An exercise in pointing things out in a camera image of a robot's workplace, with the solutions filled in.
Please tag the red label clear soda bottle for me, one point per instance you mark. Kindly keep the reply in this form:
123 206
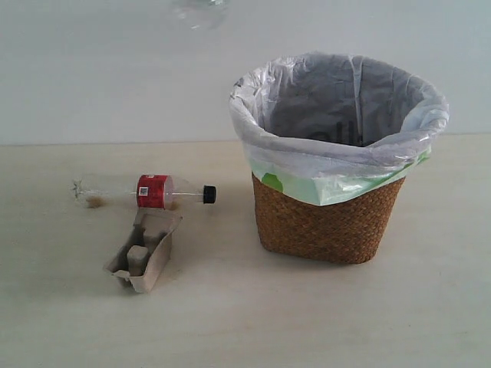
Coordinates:
149 191

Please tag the grey cardboard pulp tray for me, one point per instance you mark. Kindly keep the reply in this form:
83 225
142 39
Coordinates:
140 261

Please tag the green label water bottle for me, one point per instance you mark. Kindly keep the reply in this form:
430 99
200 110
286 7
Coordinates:
200 14

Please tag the white green plastic bin liner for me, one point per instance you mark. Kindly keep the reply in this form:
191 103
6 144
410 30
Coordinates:
327 128

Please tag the woven brown waste basket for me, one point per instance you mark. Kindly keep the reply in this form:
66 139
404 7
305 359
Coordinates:
344 233

